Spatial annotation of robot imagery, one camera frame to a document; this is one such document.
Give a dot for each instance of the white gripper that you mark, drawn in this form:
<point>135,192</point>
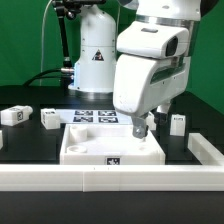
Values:
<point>151,70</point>

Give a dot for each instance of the white square tabletop part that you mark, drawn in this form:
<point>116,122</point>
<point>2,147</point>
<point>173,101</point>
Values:
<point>95,144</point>

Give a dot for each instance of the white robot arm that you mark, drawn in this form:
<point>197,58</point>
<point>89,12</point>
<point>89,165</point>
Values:
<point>94,72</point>

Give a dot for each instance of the white obstacle fence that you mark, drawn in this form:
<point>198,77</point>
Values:
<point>208,175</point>

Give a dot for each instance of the white sheet with markers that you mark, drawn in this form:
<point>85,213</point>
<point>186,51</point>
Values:
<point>92,116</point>

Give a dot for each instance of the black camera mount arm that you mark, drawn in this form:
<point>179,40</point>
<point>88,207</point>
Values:
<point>69,9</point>

